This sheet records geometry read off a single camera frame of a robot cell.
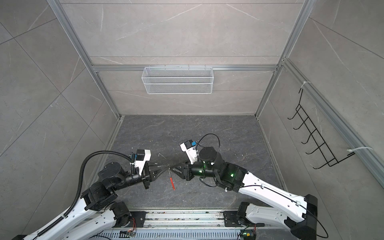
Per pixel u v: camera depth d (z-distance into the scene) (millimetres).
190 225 728
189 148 556
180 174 556
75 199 458
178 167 613
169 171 589
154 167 552
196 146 560
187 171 528
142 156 495
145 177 505
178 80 1006
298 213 391
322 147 635
